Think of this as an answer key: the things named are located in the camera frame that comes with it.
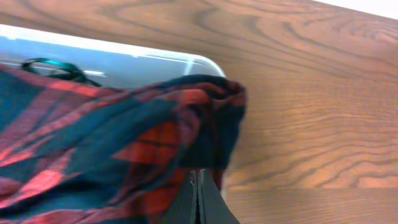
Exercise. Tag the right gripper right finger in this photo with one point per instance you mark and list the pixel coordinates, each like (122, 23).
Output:
(211, 207)

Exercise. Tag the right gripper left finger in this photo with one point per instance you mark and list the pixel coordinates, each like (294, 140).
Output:
(183, 209)

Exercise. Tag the red plaid flannel shirt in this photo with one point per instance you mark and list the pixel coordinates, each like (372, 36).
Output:
(76, 153)

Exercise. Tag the dark green garment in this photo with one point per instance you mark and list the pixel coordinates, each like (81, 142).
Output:
(62, 70)

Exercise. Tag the clear plastic storage bin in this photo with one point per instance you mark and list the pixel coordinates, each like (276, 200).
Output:
(108, 63)

